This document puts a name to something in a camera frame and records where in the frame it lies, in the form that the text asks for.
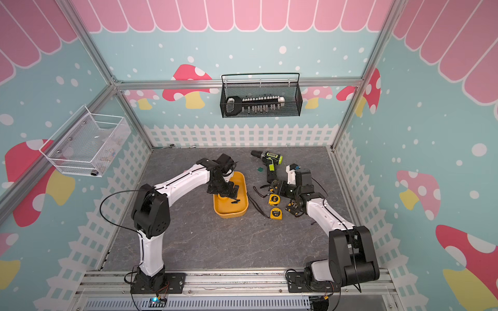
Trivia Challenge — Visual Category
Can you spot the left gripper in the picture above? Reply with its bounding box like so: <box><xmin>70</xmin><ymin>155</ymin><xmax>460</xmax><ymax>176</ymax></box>
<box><xmin>207</xmin><ymin>175</ymin><xmax>239</xmax><ymax>200</ymax></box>

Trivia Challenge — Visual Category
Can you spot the yellow storage tray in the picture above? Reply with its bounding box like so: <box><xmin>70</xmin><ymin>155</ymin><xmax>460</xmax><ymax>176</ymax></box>
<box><xmin>213</xmin><ymin>172</ymin><xmax>249</xmax><ymax>219</ymax></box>

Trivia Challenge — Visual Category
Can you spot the yellow tape measure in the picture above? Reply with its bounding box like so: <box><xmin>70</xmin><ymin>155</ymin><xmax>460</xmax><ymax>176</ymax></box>
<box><xmin>268</xmin><ymin>194</ymin><xmax>281</xmax><ymax>206</ymax></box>

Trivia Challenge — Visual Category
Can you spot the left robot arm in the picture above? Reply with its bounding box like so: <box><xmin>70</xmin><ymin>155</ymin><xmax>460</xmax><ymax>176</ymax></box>
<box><xmin>131</xmin><ymin>154</ymin><xmax>239</xmax><ymax>293</ymax></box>

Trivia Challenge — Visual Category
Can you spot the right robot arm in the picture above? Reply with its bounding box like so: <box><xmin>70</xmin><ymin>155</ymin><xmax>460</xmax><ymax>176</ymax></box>
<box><xmin>271</xmin><ymin>164</ymin><xmax>380</xmax><ymax>292</ymax></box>

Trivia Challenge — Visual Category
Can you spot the socket bit holder set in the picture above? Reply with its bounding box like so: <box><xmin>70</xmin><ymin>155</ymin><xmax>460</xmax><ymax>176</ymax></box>
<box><xmin>223</xmin><ymin>96</ymin><xmax>285</xmax><ymax>117</ymax></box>

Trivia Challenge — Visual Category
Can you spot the small circuit board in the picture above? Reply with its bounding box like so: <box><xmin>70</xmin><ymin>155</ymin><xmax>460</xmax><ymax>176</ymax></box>
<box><xmin>148</xmin><ymin>298</ymin><xmax>167</xmax><ymax>308</ymax></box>

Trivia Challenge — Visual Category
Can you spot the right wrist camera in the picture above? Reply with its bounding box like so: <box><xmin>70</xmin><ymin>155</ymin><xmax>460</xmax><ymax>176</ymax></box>
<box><xmin>286</xmin><ymin>163</ymin><xmax>300</xmax><ymax>185</ymax></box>

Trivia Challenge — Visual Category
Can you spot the black green cordless drill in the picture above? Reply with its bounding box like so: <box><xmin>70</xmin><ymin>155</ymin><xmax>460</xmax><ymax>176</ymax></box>
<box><xmin>251</xmin><ymin>150</ymin><xmax>283</xmax><ymax>183</ymax></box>

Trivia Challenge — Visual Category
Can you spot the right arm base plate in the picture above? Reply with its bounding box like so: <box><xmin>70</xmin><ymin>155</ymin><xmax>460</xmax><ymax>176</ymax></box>
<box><xmin>285</xmin><ymin>270</ymin><xmax>340</xmax><ymax>294</ymax></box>

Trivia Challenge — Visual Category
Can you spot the black wire wall basket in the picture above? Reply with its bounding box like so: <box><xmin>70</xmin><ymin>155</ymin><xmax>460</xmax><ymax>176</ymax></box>
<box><xmin>220</xmin><ymin>73</ymin><xmax>303</xmax><ymax>118</ymax></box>

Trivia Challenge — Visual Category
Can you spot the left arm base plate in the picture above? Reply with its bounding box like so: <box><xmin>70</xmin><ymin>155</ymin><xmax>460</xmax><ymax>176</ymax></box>
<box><xmin>131</xmin><ymin>272</ymin><xmax>187</xmax><ymax>295</ymax></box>

